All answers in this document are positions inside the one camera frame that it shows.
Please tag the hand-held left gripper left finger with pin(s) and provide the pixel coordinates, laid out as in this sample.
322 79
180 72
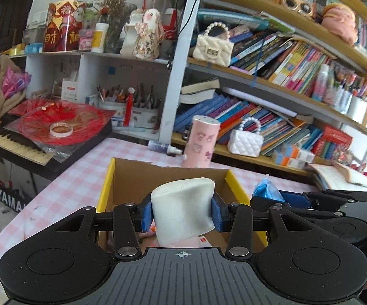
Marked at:
145 216

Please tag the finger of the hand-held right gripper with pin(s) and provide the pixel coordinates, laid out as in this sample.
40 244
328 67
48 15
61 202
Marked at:
355 197
294 198

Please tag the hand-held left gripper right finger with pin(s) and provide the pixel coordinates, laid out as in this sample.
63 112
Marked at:
217 216

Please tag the blue plastic bag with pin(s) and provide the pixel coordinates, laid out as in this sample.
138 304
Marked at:
266 190

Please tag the white foam block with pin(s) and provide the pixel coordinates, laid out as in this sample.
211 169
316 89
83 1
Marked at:
183 209

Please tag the yellow cardboard box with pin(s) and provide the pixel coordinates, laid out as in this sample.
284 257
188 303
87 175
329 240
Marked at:
132 178

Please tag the stack of papers and workbooks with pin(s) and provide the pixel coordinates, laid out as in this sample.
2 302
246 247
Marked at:
345 174

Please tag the orange white blue carton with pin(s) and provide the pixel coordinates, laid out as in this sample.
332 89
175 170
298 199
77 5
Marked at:
288 160
299 152

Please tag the sequin crown ornament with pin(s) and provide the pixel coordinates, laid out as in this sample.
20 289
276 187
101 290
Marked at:
345 158

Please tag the thick red dictionary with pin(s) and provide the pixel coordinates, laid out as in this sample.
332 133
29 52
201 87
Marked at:
337 136

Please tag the dark blue spray bottle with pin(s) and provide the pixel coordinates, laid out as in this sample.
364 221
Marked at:
161 147

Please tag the pink cartoon cylinder container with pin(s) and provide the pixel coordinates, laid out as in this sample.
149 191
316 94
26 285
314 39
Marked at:
201 146

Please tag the white quilted pearl handbag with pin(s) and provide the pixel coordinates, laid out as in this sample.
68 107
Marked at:
244 144

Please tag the white pen holder cup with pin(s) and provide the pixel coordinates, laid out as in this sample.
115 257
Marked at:
357 109

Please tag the pink checkered printed tablecloth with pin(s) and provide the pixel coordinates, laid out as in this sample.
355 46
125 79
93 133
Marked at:
59 197

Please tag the row of blue spined books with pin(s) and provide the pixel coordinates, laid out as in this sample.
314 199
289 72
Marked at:
250 111

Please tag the white pen organizer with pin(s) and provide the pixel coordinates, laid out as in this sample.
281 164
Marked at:
139 114

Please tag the red tassel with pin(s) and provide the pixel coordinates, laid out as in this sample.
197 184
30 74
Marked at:
129 108

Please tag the red decoration in plastic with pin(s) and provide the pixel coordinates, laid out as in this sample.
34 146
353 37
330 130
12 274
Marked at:
85 117

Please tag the pastel striped bottle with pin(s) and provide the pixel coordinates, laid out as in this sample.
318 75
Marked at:
319 84

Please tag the pale-edged paperback book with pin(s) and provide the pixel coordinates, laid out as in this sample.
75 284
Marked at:
199 97
202 85

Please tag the clear tape roll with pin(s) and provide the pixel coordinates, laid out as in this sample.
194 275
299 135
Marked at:
61 129

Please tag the row of colourful slanted books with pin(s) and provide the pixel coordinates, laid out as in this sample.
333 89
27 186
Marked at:
291 66

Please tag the white wooden bookshelf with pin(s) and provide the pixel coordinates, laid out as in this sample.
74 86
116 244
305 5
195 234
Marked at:
178 85

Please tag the white box red label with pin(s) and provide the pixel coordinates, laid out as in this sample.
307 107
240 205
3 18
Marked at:
69 90

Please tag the black piano keyboard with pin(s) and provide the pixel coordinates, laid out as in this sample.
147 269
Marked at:
12 143

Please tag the cream quilted pearl handbag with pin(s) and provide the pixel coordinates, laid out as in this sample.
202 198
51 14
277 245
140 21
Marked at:
212 50

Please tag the pink plush toy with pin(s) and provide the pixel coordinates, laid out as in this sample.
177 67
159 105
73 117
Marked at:
339 22

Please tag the floral rabbit fabric bag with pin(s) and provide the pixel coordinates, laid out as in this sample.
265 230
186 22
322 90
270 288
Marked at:
145 38

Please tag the white jar yellow label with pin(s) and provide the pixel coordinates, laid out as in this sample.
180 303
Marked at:
99 38

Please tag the small pink box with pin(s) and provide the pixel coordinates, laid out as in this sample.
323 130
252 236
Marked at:
85 40

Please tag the pink foil wrap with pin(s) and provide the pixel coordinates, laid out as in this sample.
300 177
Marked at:
15 81

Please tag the gold retro speaker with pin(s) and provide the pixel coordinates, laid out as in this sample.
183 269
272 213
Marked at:
296 4

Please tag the red festive figure box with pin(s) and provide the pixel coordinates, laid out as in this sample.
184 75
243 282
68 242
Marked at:
62 35

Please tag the small blue box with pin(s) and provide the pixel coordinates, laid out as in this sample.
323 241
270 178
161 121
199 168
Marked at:
33 48

